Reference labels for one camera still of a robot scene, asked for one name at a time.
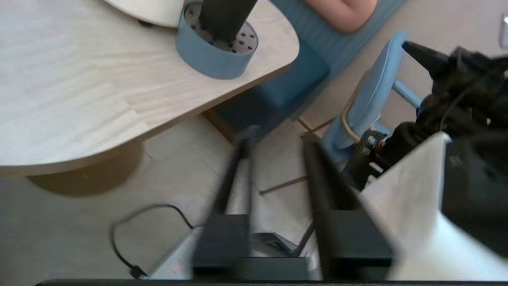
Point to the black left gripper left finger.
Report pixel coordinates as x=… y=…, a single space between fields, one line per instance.
x=226 y=238

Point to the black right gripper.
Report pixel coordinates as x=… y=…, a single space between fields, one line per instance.
x=476 y=75

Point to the round blue drip tray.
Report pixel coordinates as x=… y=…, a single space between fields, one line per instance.
x=210 y=55

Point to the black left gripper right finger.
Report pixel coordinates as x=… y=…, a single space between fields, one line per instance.
x=345 y=238

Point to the black plastic cup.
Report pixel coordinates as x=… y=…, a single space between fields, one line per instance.
x=224 y=18

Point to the large clear water dispenser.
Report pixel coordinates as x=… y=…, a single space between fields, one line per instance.
x=151 y=12

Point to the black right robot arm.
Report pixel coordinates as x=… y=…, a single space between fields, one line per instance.
x=468 y=178

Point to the white robot torso cover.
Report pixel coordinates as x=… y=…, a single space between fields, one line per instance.
x=412 y=226

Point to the pink bolster cushion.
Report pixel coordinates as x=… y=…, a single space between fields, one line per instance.
x=345 y=14

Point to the light blue chair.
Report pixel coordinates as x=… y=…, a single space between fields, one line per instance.
x=369 y=107

